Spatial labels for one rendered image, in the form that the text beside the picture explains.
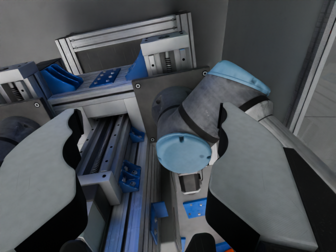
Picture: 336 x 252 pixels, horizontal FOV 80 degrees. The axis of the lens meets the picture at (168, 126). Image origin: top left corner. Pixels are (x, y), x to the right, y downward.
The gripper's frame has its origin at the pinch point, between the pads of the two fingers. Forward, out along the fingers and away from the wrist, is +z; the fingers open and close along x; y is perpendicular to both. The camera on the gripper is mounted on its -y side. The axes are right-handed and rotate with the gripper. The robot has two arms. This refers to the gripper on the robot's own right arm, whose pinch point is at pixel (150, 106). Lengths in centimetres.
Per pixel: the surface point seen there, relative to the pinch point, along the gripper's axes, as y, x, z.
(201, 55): 33, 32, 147
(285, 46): 11, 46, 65
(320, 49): 8, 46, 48
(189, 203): 206, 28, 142
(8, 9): -1, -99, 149
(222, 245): 305, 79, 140
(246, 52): 21, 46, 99
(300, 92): 22, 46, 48
